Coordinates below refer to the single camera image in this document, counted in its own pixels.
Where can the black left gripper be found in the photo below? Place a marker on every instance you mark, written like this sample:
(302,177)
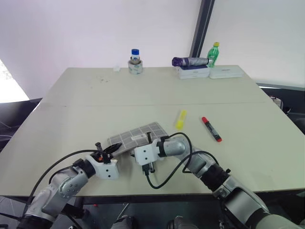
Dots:
(101,156)

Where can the green bottle yellow cap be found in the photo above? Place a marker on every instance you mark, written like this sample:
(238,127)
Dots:
(212,56)

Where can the plain white box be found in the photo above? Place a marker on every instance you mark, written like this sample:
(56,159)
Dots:
(226,71)

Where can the red marker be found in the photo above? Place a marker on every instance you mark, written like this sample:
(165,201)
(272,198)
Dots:
(211,130)

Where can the dark window frame post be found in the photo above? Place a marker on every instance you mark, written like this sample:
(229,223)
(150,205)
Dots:
(201,28)

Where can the black side desk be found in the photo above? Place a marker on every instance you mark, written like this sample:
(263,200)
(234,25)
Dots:
(286,100)

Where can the purple folded umbrella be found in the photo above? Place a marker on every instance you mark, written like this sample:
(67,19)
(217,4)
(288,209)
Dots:
(189,61)

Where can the blue cap bottle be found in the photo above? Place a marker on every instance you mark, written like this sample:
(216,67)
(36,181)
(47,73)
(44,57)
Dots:
(135,56)

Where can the dark rounded shape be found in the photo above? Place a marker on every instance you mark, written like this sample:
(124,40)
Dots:
(179,223)
(124,222)

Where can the grey grid pouch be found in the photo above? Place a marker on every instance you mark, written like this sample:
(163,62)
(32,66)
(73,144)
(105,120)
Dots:
(138,137)

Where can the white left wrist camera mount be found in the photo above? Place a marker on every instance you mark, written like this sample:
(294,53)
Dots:
(107,173)

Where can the white tape roll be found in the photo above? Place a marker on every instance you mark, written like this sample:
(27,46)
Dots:
(135,69)

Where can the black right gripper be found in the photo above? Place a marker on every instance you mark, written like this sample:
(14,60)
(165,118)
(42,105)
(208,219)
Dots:
(148,169)

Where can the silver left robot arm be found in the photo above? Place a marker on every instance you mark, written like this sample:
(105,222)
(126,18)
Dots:
(69,186)

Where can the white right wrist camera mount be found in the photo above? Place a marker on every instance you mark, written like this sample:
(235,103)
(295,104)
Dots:
(145,154)

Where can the black side furniture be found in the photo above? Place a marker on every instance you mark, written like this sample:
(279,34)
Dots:
(16,119)

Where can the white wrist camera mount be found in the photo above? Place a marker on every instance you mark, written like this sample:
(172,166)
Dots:
(145,154)
(107,173)

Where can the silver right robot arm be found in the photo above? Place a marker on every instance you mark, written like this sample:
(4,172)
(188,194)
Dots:
(175,146)

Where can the yellow highlighter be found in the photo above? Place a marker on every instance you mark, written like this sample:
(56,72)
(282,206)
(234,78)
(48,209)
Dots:
(180,120)

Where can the white box dark blue band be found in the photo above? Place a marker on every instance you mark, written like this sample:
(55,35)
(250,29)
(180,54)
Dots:
(193,72)

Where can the small white block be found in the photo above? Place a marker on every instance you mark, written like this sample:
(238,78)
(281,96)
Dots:
(116,69)

